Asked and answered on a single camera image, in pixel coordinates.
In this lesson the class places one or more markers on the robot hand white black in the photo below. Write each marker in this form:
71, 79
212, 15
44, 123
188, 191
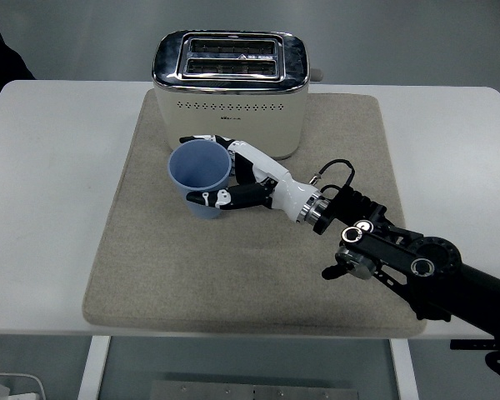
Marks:
291, 193

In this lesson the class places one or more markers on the blue plastic cup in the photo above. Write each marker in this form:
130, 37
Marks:
200, 166

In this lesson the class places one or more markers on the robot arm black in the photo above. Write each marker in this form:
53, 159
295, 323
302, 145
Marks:
400, 250

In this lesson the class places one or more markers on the cream chrome toaster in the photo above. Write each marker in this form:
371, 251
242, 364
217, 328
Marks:
233, 104

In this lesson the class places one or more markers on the beige felt mat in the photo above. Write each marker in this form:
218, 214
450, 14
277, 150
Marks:
191, 271

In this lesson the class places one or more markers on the white table leg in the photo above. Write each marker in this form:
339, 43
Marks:
92, 366
404, 371

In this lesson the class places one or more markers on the black table control panel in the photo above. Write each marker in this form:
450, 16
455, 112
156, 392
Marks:
466, 344

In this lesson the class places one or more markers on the white tray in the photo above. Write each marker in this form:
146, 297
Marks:
39, 385

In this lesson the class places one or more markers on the person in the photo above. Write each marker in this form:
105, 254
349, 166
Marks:
0, 58

